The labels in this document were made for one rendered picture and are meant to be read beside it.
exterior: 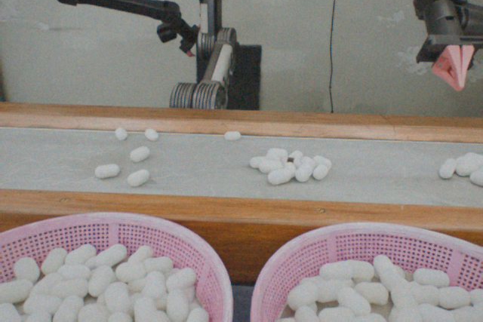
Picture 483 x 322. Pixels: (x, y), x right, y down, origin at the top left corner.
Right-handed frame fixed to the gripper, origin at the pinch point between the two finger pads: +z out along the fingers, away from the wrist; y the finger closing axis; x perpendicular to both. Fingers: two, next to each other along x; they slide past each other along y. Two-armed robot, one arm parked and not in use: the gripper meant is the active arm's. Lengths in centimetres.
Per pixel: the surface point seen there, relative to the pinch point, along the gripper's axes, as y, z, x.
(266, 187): -33.8, 23.4, -2.9
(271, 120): -32.9, 1.5, 11.9
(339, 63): 17, -136, 142
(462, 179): -3.2, 18.4, 0.7
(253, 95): -42, -115, 155
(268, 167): -33.5, 19.4, -1.4
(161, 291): -43, 40, -17
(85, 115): -72, 3, 11
